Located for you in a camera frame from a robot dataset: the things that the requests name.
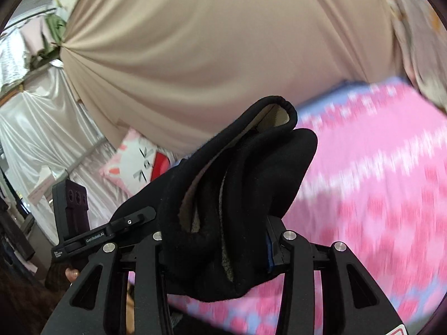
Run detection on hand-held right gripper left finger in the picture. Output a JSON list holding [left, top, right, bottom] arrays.
[[42, 232, 173, 335]]

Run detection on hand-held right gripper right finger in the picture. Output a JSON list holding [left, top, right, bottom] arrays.
[[265, 216, 409, 335]]

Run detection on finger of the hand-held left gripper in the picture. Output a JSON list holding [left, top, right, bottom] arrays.
[[108, 207, 156, 234]]

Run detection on black pants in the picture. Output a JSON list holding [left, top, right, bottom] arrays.
[[113, 95, 318, 303]]

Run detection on person's left forearm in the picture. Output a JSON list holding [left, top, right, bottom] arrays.
[[0, 262, 84, 335]]

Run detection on cat face pillow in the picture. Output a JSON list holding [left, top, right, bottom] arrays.
[[99, 128, 173, 197]]

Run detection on dark furniture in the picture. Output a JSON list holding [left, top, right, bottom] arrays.
[[0, 167, 39, 274]]

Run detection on white satin curtain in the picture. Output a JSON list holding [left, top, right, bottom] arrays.
[[0, 64, 131, 262]]

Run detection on pink floral bed sheet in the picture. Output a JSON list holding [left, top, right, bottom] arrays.
[[126, 77, 447, 335]]

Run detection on green hanging cloth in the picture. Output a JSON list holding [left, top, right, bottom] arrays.
[[44, 12, 68, 47]]

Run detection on beige curtain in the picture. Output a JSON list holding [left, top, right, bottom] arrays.
[[59, 0, 413, 157]]

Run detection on beige floral quilt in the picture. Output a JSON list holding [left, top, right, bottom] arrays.
[[381, 0, 447, 109]]

